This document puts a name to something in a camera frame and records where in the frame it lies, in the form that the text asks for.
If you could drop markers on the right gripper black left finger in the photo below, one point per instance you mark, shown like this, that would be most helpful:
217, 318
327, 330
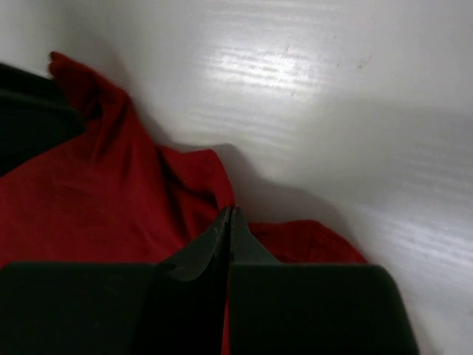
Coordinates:
176, 306

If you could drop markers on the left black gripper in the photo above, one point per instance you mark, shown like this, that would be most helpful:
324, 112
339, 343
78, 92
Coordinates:
35, 117

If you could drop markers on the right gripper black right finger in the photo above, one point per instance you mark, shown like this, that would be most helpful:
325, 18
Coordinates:
307, 308

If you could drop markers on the dark red t shirt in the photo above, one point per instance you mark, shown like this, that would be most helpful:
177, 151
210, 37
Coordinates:
110, 194

